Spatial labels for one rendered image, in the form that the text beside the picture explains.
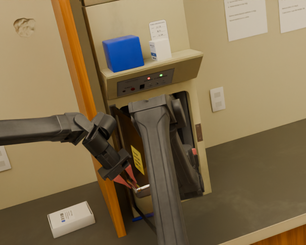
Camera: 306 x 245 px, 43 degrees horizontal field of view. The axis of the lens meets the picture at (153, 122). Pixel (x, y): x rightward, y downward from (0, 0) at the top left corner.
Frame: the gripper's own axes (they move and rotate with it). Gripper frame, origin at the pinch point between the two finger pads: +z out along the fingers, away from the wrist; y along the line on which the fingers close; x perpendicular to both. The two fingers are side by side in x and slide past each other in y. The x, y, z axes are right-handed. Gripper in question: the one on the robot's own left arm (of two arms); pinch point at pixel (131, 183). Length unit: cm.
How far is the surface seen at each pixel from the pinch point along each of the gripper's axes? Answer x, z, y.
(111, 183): -14.1, 2.5, 5.5
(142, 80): -13.3, -17.7, -23.9
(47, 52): -65, -38, -9
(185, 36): -19, -18, -46
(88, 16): -21, -43, -24
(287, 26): -57, 23, -106
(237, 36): -59, 11, -81
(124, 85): -13.9, -20.2, -18.5
